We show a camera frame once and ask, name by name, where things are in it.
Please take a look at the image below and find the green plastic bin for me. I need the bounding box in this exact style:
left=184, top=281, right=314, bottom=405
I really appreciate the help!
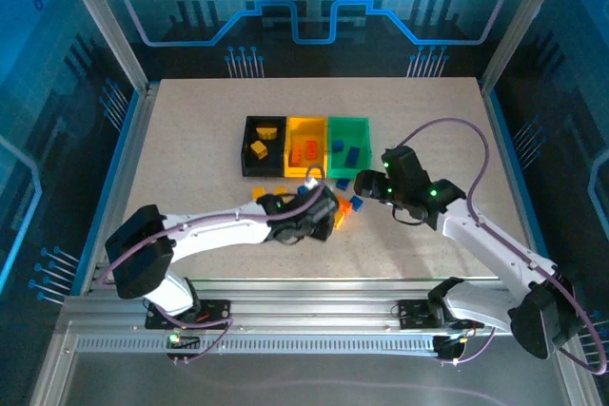
left=326, top=115, right=373, bottom=179

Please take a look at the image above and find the yellow plastic bin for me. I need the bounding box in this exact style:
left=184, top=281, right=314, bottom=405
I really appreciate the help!
left=284, top=115, right=330, bottom=179

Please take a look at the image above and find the black plastic bin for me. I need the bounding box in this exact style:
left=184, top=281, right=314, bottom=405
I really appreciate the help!
left=241, top=114, right=288, bottom=178

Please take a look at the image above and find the small black control box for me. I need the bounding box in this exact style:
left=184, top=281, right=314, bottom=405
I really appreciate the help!
left=166, top=333, right=201, bottom=359
left=433, top=335, right=465, bottom=362

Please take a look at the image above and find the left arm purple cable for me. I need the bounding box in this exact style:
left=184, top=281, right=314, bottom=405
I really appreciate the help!
left=97, top=165, right=329, bottom=365

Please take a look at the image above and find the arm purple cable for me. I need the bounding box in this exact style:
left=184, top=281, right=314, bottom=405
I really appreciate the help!
left=397, top=118, right=609, bottom=376
left=97, top=165, right=329, bottom=365

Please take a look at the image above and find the aluminium frame rail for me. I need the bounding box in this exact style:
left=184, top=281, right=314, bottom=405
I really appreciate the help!
left=61, top=280, right=572, bottom=337

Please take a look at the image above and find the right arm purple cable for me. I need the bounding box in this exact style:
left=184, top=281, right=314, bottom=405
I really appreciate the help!
left=397, top=118, right=609, bottom=376

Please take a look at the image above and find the grey slotted cable duct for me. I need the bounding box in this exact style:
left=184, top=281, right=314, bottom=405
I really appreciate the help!
left=75, top=337, right=439, bottom=355

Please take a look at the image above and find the aluminium frame post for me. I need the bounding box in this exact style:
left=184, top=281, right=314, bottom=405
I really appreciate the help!
left=479, top=0, right=572, bottom=93
left=51, top=0, right=149, bottom=93

